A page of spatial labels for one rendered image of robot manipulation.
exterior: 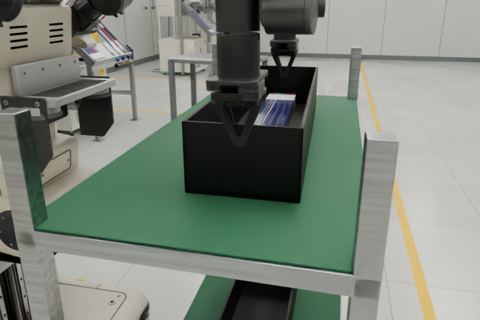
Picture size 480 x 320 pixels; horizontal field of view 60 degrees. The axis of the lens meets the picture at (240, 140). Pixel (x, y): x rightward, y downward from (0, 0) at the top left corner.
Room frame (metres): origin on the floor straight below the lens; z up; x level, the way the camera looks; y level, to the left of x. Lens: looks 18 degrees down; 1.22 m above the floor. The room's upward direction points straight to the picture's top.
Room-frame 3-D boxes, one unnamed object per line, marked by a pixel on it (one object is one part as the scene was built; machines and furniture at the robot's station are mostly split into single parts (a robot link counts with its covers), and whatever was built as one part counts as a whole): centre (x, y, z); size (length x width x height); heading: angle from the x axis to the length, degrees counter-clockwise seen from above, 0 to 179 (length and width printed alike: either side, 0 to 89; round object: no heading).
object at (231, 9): (0.55, 0.00, 1.21); 0.07 x 0.06 x 0.07; 71
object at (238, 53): (0.55, 0.00, 1.15); 0.10 x 0.07 x 0.07; 168
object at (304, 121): (0.83, -0.06, 1.01); 0.57 x 0.17 x 0.11; 168
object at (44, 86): (0.93, 0.41, 0.99); 0.28 x 0.16 x 0.22; 168
